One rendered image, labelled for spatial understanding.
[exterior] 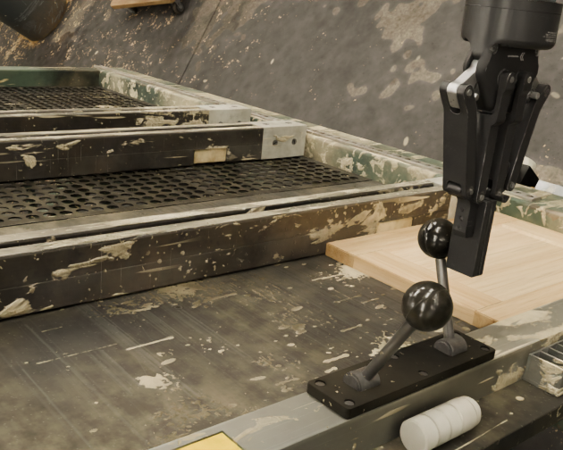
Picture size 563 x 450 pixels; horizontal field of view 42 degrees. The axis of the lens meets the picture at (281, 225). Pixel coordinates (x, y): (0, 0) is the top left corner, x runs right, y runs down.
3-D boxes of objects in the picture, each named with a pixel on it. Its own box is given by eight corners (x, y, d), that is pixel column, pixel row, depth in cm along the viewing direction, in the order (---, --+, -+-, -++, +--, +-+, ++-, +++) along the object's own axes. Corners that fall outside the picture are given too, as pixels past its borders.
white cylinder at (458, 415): (423, 462, 59) (481, 432, 64) (429, 431, 58) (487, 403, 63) (396, 444, 61) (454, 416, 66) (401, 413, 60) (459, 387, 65)
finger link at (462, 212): (483, 180, 62) (462, 184, 60) (473, 237, 63) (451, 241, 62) (469, 177, 63) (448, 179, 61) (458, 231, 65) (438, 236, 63)
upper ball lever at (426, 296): (382, 402, 61) (473, 305, 53) (351, 414, 59) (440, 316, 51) (357, 364, 63) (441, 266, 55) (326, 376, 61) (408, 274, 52)
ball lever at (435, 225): (480, 356, 68) (465, 214, 67) (456, 367, 65) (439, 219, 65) (447, 353, 71) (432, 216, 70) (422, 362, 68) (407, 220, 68)
